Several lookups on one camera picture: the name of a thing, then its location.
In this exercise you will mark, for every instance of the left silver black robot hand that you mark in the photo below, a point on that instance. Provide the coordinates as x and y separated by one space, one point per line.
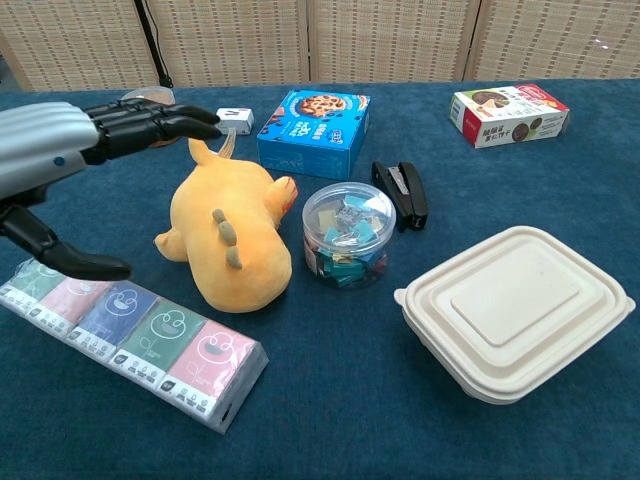
45 140

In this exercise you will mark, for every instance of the brown paste jar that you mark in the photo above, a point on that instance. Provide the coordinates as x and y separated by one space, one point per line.
150 92

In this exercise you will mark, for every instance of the black tripod stand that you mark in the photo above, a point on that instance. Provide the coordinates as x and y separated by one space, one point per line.
155 50

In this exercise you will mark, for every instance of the small white box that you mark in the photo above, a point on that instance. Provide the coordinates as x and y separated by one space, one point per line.
240 117

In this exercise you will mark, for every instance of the pastel tissue multipack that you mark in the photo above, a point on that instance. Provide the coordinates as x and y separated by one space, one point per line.
140 325

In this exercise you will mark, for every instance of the blue cookie box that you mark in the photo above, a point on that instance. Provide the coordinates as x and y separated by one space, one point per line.
310 135

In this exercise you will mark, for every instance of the clear jar of binder clips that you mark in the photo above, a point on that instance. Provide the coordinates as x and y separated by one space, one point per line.
347 240

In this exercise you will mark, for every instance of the woven bamboo folding screen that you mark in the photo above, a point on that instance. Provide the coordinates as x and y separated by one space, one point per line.
375 40

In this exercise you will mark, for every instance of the black stapler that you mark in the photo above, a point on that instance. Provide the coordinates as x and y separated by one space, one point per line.
410 195

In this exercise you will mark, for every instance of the blue table cloth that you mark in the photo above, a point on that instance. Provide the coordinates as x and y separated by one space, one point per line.
350 400

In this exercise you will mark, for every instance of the red white biscuit box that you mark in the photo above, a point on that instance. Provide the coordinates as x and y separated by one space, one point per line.
505 115

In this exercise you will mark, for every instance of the beige lidded lunch box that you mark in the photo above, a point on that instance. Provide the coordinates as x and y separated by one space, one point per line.
515 305

